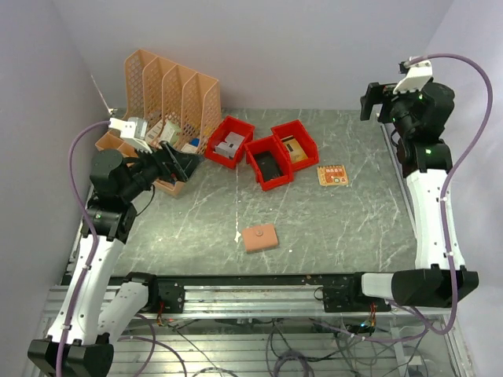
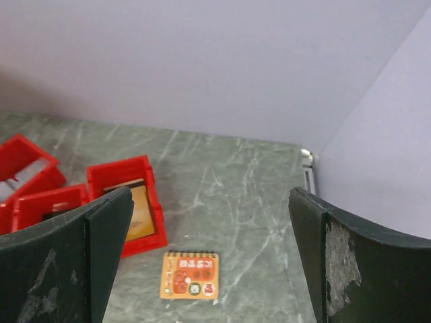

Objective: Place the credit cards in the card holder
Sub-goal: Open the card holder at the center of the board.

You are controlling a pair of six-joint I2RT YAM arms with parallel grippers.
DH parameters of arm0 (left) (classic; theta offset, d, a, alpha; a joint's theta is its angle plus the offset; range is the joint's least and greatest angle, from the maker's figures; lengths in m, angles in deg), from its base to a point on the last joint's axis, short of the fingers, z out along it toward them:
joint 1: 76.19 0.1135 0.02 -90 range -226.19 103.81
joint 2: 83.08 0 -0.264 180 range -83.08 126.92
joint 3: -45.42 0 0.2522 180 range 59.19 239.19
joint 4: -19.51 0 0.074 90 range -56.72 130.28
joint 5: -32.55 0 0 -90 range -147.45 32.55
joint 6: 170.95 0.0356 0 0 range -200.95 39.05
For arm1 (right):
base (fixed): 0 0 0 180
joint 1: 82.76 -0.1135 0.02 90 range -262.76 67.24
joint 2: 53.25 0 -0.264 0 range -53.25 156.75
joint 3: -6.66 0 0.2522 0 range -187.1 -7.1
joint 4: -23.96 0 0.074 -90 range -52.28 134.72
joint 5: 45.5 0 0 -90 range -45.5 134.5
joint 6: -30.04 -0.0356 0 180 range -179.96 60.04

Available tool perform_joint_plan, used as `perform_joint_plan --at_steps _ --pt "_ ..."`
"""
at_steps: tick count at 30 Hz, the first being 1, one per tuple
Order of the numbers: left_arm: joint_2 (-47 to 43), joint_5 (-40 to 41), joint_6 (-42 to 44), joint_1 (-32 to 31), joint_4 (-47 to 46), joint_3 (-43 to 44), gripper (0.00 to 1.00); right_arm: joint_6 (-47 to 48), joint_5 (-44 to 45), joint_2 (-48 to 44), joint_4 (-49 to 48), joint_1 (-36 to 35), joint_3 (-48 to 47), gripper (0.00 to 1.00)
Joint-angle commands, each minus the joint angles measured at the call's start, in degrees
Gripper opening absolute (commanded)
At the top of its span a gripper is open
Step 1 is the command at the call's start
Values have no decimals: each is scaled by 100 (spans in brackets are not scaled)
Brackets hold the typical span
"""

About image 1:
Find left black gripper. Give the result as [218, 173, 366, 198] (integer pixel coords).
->
[119, 138, 204, 202]

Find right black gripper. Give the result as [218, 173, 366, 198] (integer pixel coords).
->
[360, 82, 423, 137]

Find black VIP card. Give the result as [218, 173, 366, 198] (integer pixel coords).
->
[254, 152, 283, 182]

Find red bin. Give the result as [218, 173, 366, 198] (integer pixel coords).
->
[244, 135, 294, 192]
[204, 115, 255, 170]
[271, 119, 319, 171]

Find orange patterned card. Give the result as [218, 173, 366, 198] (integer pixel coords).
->
[317, 165, 349, 187]

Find gold striped card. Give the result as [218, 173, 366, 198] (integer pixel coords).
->
[281, 136, 307, 164]

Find tan leather card holder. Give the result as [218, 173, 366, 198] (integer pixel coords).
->
[242, 224, 279, 253]

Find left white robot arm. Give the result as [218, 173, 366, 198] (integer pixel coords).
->
[28, 142, 204, 376]

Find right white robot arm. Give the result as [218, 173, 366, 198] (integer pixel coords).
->
[346, 80, 479, 311]

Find red white box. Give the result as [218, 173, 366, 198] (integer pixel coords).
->
[181, 143, 198, 154]

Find green white box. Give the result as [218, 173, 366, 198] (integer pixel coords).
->
[158, 120, 181, 145]

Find grey white boxes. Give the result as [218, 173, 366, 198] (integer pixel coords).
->
[215, 132, 244, 159]

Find white labelled packet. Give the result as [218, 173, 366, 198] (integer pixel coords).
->
[145, 120, 163, 145]

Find peach mesh file organizer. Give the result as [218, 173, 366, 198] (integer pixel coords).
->
[94, 48, 222, 198]

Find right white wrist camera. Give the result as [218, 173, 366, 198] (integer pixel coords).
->
[393, 58, 433, 95]

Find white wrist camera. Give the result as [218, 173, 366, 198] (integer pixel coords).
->
[108, 117, 152, 153]
[393, 58, 433, 95]

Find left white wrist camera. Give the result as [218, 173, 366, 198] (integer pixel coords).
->
[108, 117, 152, 153]

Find aluminium rail frame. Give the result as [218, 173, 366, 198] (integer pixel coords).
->
[109, 283, 459, 376]

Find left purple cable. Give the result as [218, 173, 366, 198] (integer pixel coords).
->
[55, 119, 112, 377]

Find tangled floor cables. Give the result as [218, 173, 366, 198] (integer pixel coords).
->
[117, 312, 445, 377]

